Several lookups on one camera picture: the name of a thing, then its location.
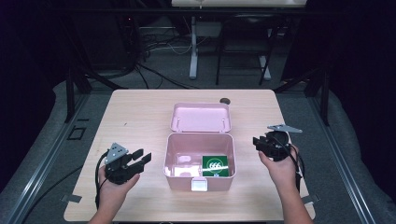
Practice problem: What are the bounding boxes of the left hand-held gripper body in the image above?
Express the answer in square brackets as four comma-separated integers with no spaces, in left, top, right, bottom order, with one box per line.
[104,142,141,185]

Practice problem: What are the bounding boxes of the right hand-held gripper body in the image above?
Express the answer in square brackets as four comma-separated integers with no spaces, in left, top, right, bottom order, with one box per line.
[262,123,304,162]

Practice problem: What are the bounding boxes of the green card packet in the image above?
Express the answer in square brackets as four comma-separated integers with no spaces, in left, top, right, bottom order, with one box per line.
[202,155,230,178]

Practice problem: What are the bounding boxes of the pink storage box with lid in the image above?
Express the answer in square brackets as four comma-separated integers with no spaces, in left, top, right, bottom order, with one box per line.
[163,102,237,192]

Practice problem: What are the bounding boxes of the person's left hand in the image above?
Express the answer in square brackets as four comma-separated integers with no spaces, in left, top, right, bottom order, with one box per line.
[97,167,141,204]

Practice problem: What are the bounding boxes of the person's right hand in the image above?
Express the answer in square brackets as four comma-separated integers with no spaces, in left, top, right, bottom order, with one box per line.
[258,145,301,193]

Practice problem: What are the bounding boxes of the grey tape strip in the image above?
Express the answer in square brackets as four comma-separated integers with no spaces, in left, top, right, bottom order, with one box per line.
[60,193,83,204]
[301,193,320,205]

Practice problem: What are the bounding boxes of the black metal stand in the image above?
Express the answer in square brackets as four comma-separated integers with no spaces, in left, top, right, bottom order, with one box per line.
[273,64,332,127]
[64,46,129,124]

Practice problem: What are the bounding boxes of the black metal chair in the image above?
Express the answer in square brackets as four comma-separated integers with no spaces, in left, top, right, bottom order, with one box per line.
[215,12,276,87]

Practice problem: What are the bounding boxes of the white desk leg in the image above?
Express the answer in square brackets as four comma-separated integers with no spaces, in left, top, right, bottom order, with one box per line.
[189,15,200,80]

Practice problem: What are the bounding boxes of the white desk top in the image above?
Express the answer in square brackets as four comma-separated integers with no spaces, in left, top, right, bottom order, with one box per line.
[171,0,308,8]

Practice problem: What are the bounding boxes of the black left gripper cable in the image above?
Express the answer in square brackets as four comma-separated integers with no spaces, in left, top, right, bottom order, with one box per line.
[93,151,109,210]

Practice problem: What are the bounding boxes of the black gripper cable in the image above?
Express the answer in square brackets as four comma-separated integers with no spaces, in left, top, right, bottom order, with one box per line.
[276,136,306,194]
[93,151,109,210]

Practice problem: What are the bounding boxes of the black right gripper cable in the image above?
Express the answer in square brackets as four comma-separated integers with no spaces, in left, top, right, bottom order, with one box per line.
[276,136,306,194]

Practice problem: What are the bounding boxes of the aluminium floor rail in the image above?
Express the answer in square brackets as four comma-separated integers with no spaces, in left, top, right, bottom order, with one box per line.
[4,92,92,224]
[306,92,377,224]

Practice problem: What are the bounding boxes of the black floor cables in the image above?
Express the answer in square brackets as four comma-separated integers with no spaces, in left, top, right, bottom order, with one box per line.
[134,27,200,91]

